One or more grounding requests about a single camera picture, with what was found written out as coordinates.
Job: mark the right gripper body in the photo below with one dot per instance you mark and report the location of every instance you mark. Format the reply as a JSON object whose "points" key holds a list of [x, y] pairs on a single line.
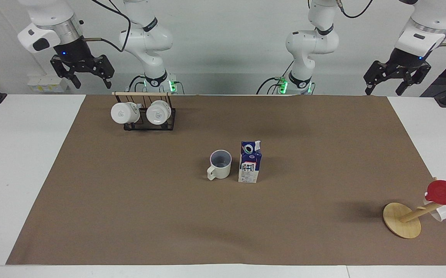
{"points": [[74, 54]]}

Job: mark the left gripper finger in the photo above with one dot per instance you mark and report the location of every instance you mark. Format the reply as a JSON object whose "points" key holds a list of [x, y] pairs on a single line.
{"points": [[414, 79], [374, 75]]}

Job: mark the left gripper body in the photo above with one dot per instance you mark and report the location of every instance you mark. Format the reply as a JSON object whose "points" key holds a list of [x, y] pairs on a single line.
{"points": [[406, 61]]}

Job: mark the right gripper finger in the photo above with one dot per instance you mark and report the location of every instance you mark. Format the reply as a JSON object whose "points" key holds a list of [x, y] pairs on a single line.
{"points": [[106, 68], [63, 68]]}

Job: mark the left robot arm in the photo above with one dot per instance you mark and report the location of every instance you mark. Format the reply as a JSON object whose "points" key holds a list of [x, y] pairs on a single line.
{"points": [[310, 42]]}

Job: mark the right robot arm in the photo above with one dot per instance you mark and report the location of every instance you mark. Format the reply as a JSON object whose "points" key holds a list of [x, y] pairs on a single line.
{"points": [[147, 40]]}

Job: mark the small white cup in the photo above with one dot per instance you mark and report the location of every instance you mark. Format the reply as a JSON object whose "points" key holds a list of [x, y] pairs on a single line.
{"points": [[441, 213]]}

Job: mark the blue and white milk carton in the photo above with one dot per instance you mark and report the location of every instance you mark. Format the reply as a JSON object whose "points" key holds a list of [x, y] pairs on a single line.
{"points": [[249, 168]]}

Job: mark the white box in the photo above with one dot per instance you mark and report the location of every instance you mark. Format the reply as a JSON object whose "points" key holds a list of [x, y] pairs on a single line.
{"points": [[47, 84]]}

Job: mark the wooden mug tree stand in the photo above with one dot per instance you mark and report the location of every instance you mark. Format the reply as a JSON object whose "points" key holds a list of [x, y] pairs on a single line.
{"points": [[398, 222]]}

